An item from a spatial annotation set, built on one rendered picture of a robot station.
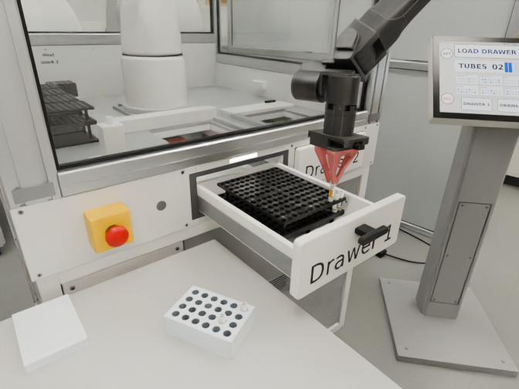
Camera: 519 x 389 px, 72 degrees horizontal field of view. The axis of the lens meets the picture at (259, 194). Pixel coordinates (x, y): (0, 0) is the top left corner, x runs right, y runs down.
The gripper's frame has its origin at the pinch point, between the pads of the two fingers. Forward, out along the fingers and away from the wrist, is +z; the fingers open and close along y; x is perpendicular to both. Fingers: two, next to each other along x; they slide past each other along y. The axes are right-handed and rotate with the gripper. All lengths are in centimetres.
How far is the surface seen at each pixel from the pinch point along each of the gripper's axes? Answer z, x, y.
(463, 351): 87, 85, 4
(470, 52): -26, 82, -19
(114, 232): 7.5, -38.9, -13.6
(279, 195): 4.9, -6.8, -7.9
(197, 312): 17.1, -31.2, 2.5
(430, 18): -45, 149, -77
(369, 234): 4.8, -5.0, 13.9
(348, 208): 8.1, 7.0, -0.8
